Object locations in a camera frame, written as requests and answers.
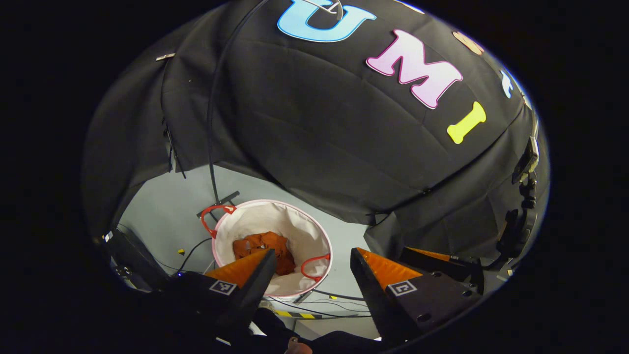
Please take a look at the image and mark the black floor cable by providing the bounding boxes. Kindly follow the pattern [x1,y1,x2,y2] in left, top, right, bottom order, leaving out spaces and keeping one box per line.
[176,237,213,274]
[265,289,374,318]

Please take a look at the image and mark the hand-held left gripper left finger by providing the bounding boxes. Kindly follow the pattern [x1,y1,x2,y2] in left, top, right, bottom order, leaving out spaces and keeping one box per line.
[167,248,278,345]

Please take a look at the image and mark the black equipment box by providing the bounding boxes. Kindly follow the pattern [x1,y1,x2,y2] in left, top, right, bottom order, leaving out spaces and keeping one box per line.
[101,229,170,293]

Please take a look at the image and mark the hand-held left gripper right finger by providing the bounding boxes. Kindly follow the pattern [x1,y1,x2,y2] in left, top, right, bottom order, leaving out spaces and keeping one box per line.
[350,247,480,345]

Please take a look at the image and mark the yellow black striped floor tape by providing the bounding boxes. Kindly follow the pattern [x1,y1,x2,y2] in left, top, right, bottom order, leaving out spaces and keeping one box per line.
[273,309,317,320]

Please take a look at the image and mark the white plastic hanger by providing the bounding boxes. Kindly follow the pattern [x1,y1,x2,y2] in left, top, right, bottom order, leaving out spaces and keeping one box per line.
[300,0,344,15]

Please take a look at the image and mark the white laundry hamper red handles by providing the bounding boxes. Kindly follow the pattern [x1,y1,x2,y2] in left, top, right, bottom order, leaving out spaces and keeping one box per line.
[200,199,334,298]

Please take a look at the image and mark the orange corduroy jacket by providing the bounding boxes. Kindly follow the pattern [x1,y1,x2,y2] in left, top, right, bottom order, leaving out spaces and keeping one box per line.
[232,231,296,276]

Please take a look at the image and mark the black backdrop cloth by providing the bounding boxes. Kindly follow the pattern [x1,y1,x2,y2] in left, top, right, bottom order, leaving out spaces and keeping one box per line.
[81,0,551,266]

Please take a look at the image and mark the person's dark clothing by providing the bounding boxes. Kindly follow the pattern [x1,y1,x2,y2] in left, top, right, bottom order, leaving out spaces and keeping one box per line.
[251,307,384,354]

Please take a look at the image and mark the black clothes rack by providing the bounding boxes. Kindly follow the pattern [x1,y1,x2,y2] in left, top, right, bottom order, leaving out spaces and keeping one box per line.
[197,0,271,219]

